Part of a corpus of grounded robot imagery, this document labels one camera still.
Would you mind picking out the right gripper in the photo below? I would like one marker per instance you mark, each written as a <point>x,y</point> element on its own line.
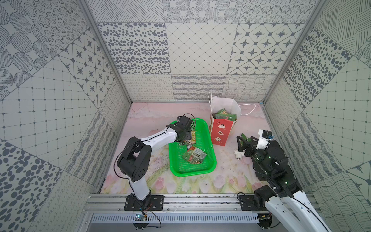
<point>245,145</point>

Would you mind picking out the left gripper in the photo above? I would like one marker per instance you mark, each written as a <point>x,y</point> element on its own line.
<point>187,135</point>

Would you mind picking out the green barcode packet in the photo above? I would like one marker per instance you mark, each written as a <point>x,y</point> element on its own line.
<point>223,114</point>

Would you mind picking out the white red paper bag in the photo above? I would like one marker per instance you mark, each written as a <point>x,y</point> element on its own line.
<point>220,129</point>

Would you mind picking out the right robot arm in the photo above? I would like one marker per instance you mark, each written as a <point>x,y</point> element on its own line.
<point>283,196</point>

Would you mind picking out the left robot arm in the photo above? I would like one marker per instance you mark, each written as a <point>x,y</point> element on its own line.
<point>133,161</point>

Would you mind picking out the white pipe fitting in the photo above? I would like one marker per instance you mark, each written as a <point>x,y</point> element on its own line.
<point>239,154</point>

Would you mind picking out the green seaweed packet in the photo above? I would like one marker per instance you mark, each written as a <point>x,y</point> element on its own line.
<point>194,155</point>

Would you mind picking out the green plastic basket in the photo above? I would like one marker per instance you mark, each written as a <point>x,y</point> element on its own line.
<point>182,168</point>

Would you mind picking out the right circuit board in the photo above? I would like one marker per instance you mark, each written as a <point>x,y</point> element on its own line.
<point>265,220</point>

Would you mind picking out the circuit board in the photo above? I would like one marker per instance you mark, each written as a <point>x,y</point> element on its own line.
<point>141,217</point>
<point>265,220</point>

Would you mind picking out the left circuit board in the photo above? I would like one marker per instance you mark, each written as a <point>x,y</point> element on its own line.
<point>141,217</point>

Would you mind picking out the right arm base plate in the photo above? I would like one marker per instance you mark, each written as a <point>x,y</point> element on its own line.
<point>248,203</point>

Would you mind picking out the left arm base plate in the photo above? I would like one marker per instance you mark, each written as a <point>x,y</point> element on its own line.
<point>150,203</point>

